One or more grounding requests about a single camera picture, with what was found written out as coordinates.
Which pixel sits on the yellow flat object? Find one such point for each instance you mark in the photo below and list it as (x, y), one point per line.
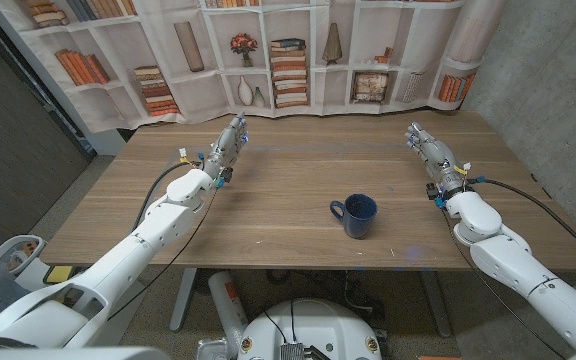
(58, 274)

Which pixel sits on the printed bookshelf backdrop cloth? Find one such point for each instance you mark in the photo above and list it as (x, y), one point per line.
(193, 95)

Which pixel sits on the silver foil tray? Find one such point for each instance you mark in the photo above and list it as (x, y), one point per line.
(213, 350)

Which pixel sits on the grey table leg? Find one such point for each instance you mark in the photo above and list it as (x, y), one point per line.
(435, 305)
(183, 300)

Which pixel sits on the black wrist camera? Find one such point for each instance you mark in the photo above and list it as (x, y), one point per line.
(226, 175)
(433, 192)

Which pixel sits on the dark blue mug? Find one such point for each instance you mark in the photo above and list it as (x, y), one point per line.
(358, 225)

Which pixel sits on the white chair frame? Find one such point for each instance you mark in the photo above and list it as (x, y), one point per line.
(5, 245)

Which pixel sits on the white cylinder with orange label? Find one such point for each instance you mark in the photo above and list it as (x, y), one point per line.
(228, 310)

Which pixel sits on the grey finned module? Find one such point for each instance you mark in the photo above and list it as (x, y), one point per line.
(292, 351)

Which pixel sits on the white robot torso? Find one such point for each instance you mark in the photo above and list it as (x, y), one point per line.
(318, 330)

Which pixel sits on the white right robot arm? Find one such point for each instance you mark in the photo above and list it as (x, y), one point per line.
(518, 265)

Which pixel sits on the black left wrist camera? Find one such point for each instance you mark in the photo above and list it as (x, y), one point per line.
(226, 175)

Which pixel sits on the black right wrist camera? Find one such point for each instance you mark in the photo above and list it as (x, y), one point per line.
(433, 192)

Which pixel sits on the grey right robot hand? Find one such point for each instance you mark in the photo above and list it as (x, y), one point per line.
(435, 157)

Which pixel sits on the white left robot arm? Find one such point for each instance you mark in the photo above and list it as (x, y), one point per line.
(128, 260)

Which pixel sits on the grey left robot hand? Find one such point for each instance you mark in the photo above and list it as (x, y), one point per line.
(228, 147)

